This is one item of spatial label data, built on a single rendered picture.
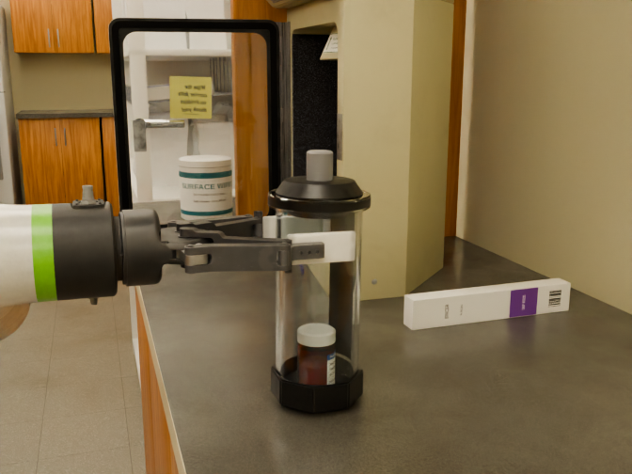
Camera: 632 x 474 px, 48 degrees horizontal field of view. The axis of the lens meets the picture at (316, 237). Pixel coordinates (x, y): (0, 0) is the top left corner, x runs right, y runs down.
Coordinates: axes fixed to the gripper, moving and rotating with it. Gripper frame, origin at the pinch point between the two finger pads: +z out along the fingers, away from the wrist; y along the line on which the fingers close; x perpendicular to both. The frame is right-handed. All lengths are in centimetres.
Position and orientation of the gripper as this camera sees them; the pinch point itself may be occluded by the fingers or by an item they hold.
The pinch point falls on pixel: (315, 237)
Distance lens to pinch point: 76.1
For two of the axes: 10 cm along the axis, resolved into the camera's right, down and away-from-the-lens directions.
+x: -0.1, 9.8, 2.1
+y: -3.2, -2.1, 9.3
